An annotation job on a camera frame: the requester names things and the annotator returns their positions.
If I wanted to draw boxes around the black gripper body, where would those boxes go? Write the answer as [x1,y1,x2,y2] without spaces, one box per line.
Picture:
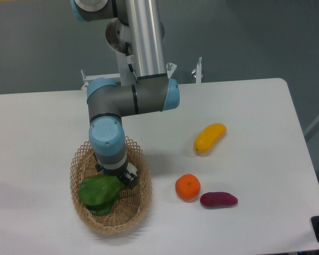
[103,162,128,179]

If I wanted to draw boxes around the green bok choy vegetable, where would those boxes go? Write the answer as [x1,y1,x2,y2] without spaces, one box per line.
[78,167,127,216]

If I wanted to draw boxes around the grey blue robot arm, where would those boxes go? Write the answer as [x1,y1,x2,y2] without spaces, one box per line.
[71,1,180,189]

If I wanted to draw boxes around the woven wicker basket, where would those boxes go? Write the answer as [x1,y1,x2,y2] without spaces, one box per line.
[70,137,152,235]

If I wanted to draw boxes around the orange tangerine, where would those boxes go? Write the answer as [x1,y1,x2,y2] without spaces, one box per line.
[175,174,201,201]

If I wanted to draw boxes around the yellow mango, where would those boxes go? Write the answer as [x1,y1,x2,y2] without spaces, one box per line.
[194,123,227,154]

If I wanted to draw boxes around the purple sweet potato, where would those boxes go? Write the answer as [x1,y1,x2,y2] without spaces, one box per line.
[200,192,238,208]

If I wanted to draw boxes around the white metal base frame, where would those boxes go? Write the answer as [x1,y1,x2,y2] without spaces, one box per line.
[81,56,204,90]

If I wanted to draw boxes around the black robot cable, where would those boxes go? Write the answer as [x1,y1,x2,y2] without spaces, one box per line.
[123,41,138,80]

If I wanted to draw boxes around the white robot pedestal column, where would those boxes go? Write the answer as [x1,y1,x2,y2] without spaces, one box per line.
[105,18,165,87]

